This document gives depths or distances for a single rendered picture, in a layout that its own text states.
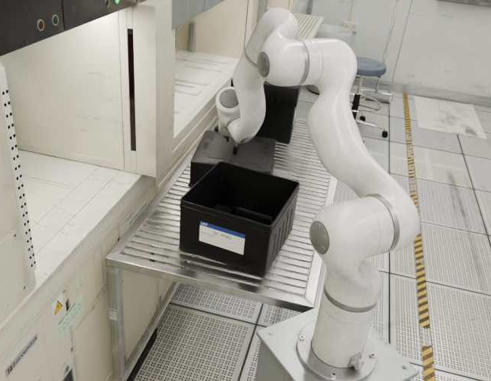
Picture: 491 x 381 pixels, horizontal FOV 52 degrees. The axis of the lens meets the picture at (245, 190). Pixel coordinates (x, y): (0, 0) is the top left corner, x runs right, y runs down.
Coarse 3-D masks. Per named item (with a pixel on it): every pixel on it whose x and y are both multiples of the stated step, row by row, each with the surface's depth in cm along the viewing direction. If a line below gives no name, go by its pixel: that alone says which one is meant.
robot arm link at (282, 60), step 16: (272, 16) 117; (288, 16) 115; (256, 32) 122; (272, 32) 109; (288, 32) 112; (256, 48) 124; (272, 48) 105; (288, 48) 105; (304, 48) 106; (272, 64) 105; (288, 64) 104; (304, 64) 106; (272, 80) 107; (288, 80) 107; (304, 80) 109
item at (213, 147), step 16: (208, 144) 188; (224, 144) 189; (240, 144) 190; (256, 144) 191; (272, 144) 193; (192, 160) 176; (208, 160) 177; (224, 160) 178; (240, 160) 179; (256, 160) 180; (272, 160) 182; (192, 176) 178
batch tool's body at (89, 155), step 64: (0, 0) 85; (64, 0) 102; (128, 0) 130; (0, 64) 89; (64, 64) 150; (128, 64) 145; (0, 128) 92; (64, 128) 161; (128, 128) 155; (0, 192) 96; (64, 192) 150; (128, 192) 155; (0, 256) 100; (64, 256) 125; (0, 320) 104; (128, 320) 178
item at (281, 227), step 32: (192, 192) 147; (224, 192) 167; (256, 192) 162; (288, 192) 158; (192, 224) 142; (224, 224) 138; (256, 224) 134; (288, 224) 154; (224, 256) 143; (256, 256) 139
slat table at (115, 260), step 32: (288, 160) 205; (160, 192) 175; (320, 192) 185; (128, 256) 144; (160, 256) 145; (192, 256) 231; (288, 256) 150; (224, 288) 137; (256, 288) 137; (288, 288) 138
